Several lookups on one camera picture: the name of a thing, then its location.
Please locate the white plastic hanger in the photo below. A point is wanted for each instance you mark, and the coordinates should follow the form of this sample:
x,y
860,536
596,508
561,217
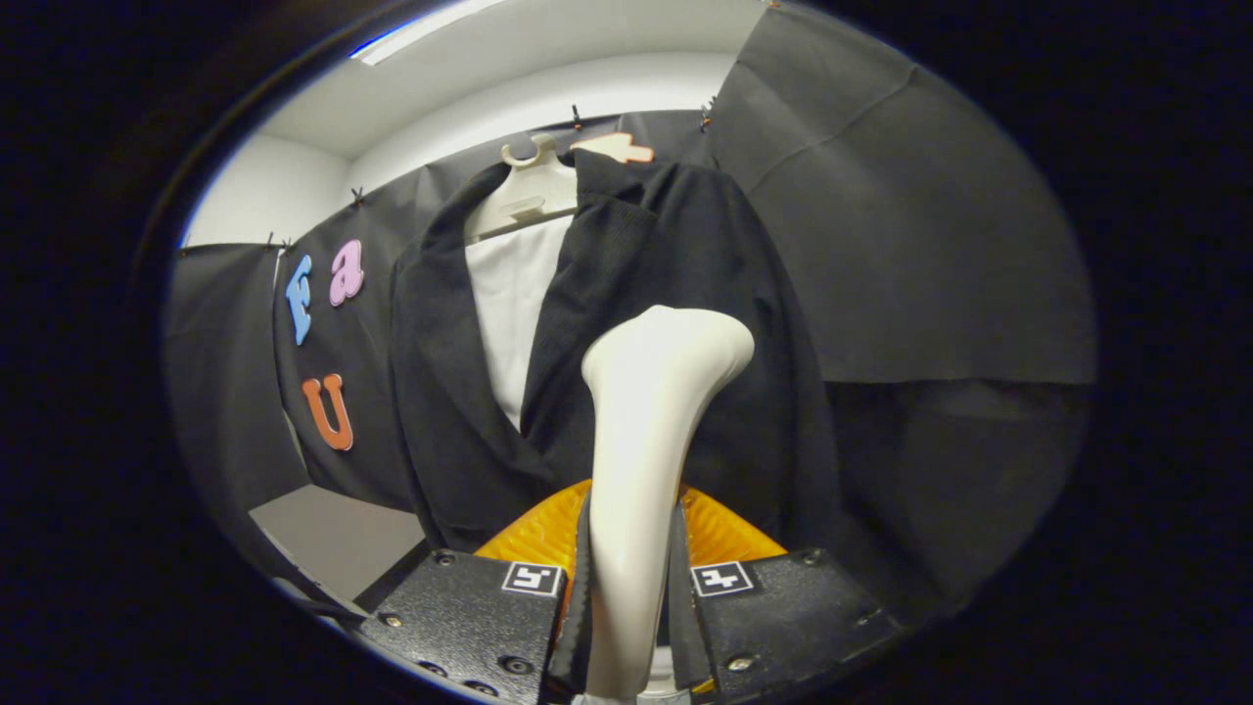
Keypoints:
x,y
533,191

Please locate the black backdrop cloth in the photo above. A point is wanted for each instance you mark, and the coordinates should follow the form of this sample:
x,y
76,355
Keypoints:
x,y
930,245

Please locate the black suit jacket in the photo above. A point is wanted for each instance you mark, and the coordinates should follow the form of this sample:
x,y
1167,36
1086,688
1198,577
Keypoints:
x,y
685,255

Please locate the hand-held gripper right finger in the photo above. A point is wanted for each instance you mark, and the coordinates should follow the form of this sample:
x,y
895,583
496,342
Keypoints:
x,y
783,617

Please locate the ceiling light panel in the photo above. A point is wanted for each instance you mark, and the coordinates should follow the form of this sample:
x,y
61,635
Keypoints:
x,y
421,29

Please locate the grey cabinet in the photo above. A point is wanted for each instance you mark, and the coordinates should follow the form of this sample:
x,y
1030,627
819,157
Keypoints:
x,y
333,534

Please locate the white dress form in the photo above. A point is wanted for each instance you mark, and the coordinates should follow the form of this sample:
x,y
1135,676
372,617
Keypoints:
x,y
509,294

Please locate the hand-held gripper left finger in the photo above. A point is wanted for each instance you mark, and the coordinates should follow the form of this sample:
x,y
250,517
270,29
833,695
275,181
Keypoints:
x,y
470,617

